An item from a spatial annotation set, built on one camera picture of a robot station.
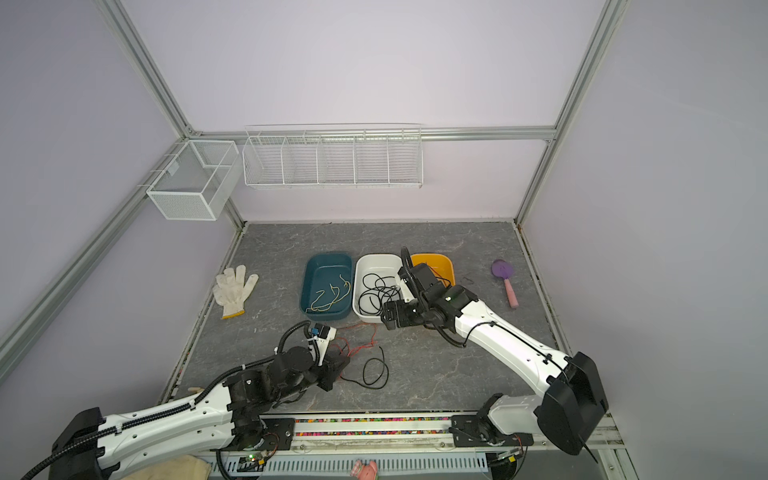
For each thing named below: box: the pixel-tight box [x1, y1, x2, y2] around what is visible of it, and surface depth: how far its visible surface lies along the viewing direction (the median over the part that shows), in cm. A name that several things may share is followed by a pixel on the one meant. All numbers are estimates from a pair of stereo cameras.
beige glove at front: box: [123, 455, 212, 480], surface depth 70 cm
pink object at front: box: [350, 459, 380, 480], surface depth 68 cm
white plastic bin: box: [352, 253, 402, 324], surface depth 101 cm
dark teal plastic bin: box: [300, 252, 354, 322], surface depth 101 cm
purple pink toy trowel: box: [491, 259, 519, 309], surface depth 107 cm
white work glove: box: [212, 265, 259, 319], surface depth 104 cm
